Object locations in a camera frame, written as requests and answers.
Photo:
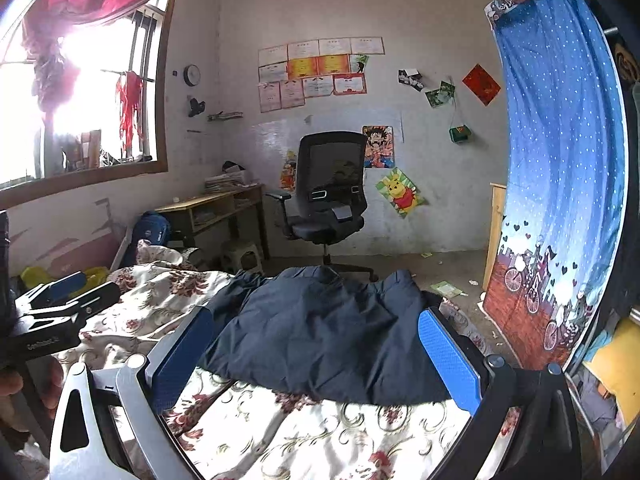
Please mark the wooden cabinet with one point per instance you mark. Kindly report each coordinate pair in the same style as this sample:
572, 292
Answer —
496, 220

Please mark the colourful cartoon poster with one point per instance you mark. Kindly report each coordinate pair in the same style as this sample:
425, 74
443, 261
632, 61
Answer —
288, 172

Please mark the round wall clock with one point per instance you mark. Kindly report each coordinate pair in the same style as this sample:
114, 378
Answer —
192, 74

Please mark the wooden desk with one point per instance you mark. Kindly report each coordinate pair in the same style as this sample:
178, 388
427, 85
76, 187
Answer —
210, 202

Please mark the navy blue jacket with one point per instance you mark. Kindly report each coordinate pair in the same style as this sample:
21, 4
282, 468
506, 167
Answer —
325, 330

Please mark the stack of papers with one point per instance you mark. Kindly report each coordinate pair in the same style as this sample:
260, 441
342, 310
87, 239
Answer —
227, 180

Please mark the black office chair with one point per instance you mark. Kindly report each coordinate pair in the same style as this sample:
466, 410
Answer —
325, 225

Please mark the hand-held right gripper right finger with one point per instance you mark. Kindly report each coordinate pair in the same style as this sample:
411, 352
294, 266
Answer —
447, 360

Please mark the yellow-green plastic bag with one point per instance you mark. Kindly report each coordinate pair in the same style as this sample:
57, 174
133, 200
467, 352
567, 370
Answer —
35, 275

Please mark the black and white photo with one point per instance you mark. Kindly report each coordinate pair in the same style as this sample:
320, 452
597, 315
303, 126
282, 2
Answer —
411, 79

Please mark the green hanging pouch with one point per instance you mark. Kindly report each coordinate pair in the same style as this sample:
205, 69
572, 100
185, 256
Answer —
460, 134

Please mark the anime figure poster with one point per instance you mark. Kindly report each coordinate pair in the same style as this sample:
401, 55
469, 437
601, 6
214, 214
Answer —
378, 146

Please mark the red paper square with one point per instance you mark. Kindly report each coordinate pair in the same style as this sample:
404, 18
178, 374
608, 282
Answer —
481, 84

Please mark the group of wall certificates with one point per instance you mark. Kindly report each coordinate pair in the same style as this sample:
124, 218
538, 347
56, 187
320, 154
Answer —
310, 75

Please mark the white bed frame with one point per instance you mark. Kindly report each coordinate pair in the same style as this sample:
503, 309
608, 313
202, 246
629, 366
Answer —
121, 247

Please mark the wooden framed window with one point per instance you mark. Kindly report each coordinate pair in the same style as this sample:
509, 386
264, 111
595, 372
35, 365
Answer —
100, 110

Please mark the person's left hand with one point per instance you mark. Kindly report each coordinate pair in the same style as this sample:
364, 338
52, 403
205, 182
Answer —
50, 385

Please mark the blue printed curtain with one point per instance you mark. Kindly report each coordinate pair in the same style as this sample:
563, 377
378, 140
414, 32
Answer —
550, 160

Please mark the grey clothing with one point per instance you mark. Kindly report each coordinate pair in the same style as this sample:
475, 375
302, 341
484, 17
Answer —
597, 405

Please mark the yellow cloth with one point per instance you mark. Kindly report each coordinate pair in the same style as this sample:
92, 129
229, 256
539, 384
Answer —
622, 360

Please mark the paper sheet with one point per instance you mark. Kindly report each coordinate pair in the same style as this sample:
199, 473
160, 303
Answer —
448, 288

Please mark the red hanging cloth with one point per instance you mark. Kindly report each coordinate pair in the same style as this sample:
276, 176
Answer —
130, 105

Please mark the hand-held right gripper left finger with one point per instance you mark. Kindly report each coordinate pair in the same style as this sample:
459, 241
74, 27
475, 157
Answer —
182, 355

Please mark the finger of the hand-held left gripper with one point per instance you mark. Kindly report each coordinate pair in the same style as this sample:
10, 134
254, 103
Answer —
67, 282
97, 294

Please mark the blue backpack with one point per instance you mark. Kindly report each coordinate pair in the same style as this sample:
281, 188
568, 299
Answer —
152, 230

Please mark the floral white bed blanket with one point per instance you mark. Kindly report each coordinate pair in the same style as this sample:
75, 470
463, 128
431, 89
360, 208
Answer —
300, 440

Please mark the small wall shelf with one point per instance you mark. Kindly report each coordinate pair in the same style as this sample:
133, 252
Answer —
225, 116

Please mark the green photo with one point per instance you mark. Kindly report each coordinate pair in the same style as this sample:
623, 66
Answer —
440, 94

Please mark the yellow bear poster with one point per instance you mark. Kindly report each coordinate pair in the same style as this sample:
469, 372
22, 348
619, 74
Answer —
401, 192

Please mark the green plastic stool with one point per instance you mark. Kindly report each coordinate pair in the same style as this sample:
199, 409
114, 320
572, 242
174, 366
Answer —
242, 257

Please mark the black wall item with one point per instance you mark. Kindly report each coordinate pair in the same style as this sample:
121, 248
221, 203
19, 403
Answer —
197, 107

